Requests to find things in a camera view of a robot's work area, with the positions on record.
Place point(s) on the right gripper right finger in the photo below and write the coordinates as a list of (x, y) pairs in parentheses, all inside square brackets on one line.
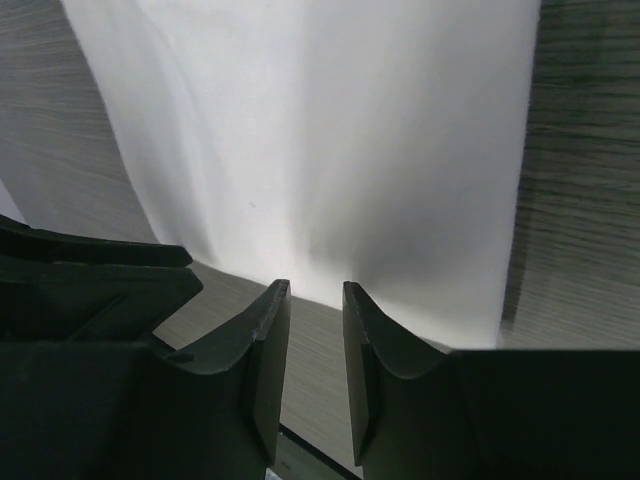
[(420, 413)]

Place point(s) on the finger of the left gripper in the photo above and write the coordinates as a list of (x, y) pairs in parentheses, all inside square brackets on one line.
[(67, 302), (24, 242)]

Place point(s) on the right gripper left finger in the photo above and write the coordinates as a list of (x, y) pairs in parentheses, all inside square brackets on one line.
[(133, 410)]

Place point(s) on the white t-shirt robot print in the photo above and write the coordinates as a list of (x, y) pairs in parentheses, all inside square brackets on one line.
[(379, 142)]

